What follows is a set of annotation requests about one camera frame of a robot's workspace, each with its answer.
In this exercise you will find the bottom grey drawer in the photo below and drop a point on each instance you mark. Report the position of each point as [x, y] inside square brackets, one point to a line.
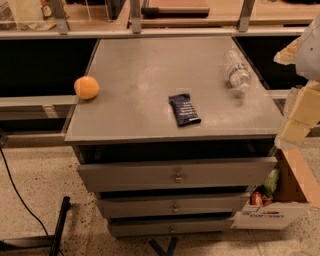
[168, 227]

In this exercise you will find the black metal stand leg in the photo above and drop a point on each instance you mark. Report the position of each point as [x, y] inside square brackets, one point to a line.
[51, 241]

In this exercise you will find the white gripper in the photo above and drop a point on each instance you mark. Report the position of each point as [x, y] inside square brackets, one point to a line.
[309, 55]

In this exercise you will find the grey drawer cabinet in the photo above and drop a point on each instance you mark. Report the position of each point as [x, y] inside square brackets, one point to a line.
[131, 119]

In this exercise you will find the red snack packet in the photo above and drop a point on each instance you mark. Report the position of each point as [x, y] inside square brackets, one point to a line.
[256, 199]

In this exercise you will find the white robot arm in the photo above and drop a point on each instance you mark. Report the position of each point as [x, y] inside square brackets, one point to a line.
[308, 52]

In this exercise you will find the cardboard box with snacks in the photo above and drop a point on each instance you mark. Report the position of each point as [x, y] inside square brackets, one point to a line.
[297, 190]

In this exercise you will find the top grey drawer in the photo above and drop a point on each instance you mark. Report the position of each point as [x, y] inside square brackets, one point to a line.
[134, 176]

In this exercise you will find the middle grey drawer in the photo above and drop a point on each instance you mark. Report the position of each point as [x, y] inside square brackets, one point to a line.
[172, 205]

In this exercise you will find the grey drawer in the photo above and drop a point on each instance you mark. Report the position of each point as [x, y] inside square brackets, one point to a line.
[168, 227]
[134, 176]
[172, 205]

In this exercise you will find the green snack bag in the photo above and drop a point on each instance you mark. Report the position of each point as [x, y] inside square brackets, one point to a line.
[270, 183]

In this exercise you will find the clear plastic water bottle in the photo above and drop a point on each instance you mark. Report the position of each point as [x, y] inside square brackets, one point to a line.
[236, 72]

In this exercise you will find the orange ball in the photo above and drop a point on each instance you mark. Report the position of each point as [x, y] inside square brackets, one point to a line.
[86, 87]

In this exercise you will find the dark blue rxbar wrapper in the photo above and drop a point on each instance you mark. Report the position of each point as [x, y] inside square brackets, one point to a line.
[184, 112]

